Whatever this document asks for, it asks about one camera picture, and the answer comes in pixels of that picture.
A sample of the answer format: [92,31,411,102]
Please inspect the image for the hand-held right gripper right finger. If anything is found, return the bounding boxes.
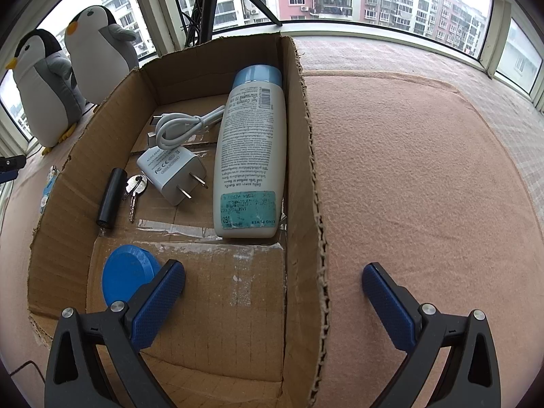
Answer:
[362,262,502,408]

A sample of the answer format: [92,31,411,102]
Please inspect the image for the black cylinder keychain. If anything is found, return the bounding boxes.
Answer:
[96,168,128,232]

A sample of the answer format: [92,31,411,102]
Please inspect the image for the blue round lid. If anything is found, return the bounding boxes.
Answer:
[102,244,163,307]

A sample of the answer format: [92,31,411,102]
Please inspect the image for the black tripod cable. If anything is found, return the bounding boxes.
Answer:
[183,0,205,47]

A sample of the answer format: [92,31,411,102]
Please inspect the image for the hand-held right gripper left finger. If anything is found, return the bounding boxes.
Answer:
[45,259,187,408]

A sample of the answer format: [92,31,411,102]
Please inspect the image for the white charging cable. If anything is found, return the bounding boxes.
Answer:
[147,105,226,151]

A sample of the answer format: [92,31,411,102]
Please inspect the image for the white charger plug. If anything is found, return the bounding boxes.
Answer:
[137,147,209,207]

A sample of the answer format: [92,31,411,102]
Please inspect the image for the black tripod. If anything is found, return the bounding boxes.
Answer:
[185,0,283,47]

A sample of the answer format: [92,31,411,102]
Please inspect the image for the white lotion bottle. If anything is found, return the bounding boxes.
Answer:
[212,65,287,239]

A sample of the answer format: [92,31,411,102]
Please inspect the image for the blue tag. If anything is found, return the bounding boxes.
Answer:
[40,180,56,214]

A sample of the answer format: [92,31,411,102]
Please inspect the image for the silver keys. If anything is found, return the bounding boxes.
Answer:
[123,174,149,223]

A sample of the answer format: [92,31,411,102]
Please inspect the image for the large penguin plush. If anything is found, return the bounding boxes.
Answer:
[5,29,88,156]

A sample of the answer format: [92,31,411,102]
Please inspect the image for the cardboard box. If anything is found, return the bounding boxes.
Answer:
[28,32,330,408]

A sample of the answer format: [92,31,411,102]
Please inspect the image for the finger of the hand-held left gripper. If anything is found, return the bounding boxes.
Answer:
[0,156,26,184]

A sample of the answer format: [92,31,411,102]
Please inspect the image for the small penguin plush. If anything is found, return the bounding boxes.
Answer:
[65,5,140,106]

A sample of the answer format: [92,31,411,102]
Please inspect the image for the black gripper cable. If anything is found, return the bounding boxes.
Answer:
[8,360,45,385]

